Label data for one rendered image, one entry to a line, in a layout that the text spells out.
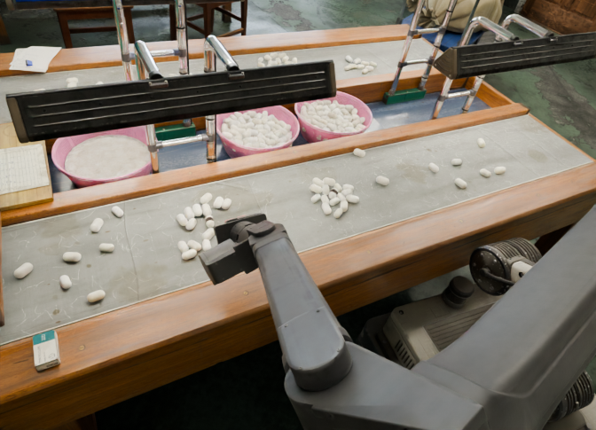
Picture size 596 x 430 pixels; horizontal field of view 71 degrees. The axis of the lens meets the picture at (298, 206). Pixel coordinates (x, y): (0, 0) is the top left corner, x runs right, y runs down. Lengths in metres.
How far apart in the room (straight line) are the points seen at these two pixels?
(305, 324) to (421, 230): 0.84
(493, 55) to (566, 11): 4.43
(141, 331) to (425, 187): 0.86
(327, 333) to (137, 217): 0.84
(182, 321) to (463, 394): 0.68
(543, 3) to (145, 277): 5.41
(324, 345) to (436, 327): 1.06
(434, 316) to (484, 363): 1.07
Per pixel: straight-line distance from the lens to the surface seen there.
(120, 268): 1.00
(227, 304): 0.89
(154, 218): 1.08
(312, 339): 0.30
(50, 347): 0.88
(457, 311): 1.39
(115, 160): 1.27
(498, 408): 0.26
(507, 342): 0.29
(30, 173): 1.21
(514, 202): 1.36
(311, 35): 2.00
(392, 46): 2.12
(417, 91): 1.84
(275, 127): 1.39
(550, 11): 5.81
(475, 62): 1.26
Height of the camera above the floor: 1.52
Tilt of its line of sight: 44 degrees down
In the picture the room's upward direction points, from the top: 11 degrees clockwise
